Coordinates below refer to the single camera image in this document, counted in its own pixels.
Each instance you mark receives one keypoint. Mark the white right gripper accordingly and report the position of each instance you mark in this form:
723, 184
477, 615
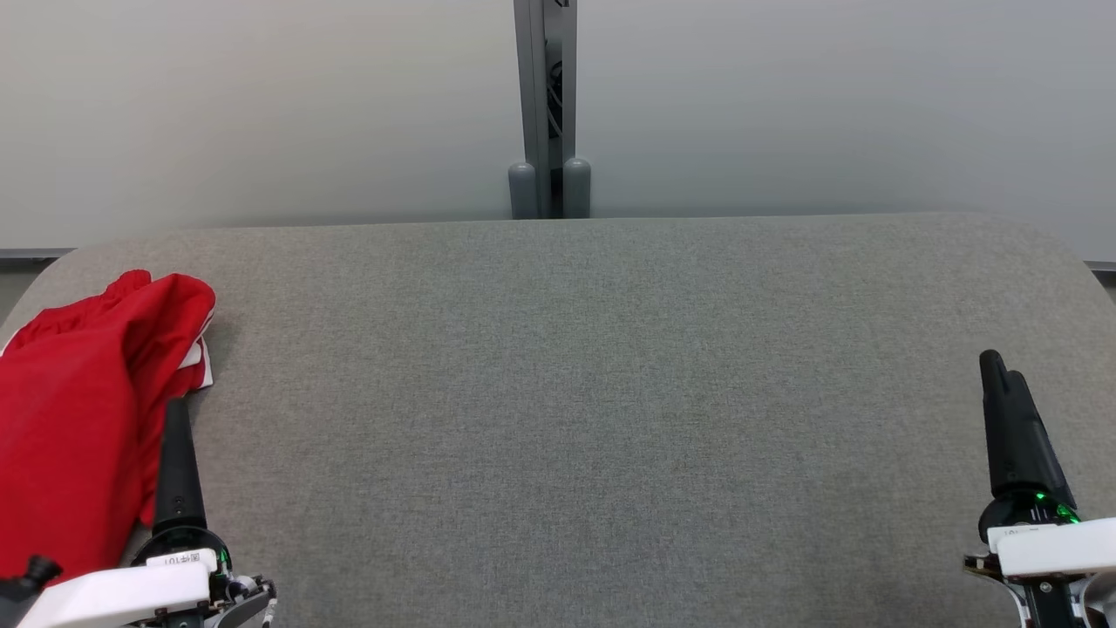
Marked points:
1059, 548

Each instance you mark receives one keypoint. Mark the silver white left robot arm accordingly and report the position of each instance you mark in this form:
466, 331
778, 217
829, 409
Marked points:
179, 542

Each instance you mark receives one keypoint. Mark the red basketball jersey white sleeves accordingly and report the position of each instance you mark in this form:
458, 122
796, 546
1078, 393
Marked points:
52, 436

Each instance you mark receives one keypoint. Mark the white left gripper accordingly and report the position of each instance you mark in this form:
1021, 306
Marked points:
113, 597

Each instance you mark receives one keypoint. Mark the grey metal post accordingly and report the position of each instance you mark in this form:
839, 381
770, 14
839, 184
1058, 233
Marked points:
530, 96

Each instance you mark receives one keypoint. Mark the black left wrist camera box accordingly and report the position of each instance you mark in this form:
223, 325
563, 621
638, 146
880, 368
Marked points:
35, 573

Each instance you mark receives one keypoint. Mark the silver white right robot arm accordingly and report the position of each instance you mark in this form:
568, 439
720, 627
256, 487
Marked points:
1016, 512

